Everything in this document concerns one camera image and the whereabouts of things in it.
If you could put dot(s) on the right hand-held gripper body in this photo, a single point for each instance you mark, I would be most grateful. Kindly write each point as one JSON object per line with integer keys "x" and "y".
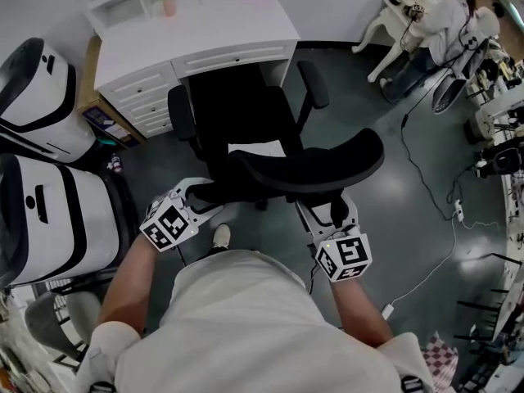
{"x": 344, "y": 256}

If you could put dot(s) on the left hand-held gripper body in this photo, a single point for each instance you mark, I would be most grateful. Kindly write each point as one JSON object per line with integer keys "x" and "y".
{"x": 170, "y": 225}

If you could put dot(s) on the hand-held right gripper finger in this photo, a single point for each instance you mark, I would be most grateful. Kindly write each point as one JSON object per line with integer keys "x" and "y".
{"x": 313, "y": 224}
{"x": 353, "y": 215}

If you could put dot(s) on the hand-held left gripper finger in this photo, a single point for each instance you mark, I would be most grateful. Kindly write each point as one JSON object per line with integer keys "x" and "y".
{"x": 188, "y": 183}
{"x": 202, "y": 216}

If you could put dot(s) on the black mesh office chair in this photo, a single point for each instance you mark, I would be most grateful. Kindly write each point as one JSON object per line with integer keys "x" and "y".
{"x": 286, "y": 166}

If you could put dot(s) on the person's right forearm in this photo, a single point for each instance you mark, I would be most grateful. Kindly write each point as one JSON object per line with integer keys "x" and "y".
{"x": 360, "y": 313}

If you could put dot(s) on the person's left forearm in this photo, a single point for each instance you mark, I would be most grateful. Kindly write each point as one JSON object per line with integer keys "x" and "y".
{"x": 127, "y": 285}

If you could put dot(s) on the white desk with drawers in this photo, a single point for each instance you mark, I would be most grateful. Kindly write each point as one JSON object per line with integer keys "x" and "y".
{"x": 229, "y": 23}

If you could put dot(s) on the person's white shoe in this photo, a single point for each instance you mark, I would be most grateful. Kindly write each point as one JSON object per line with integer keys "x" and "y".
{"x": 222, "y": 236}

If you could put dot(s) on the white power adapter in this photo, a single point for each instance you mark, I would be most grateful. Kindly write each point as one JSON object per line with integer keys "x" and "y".
{"x": 387, "y": 310}

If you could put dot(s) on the small red white bottle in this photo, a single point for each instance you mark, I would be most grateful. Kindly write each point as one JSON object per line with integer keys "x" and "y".
{"x": 115, "y": 164}

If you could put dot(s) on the brown cardboard box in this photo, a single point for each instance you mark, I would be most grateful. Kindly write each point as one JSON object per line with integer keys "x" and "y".
{"x": 110, "y": 125}

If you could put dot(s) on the white power strip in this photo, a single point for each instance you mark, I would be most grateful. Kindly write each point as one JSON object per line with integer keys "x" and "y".
{"x": 459, "y": 210}

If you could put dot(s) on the white black mobile robot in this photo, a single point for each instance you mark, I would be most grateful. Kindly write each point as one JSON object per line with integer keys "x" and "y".
{"x": 61, "y": 223}
{"x": 37, "y": 96}

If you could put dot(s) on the person in white shirt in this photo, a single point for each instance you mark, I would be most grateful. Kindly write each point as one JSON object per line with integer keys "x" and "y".
{"x": 245, "y": 326}

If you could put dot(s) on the pink checkered tablecloth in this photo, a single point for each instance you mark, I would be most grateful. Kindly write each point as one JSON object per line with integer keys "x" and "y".
{"x": 440, "y": 358}

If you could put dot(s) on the white hutch shelf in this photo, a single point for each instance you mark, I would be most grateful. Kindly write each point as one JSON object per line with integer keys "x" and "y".
{"x": 118, "y": 2}

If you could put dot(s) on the white dressing table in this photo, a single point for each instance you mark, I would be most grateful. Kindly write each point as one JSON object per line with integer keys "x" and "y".
{"x": 393, "y": 19}

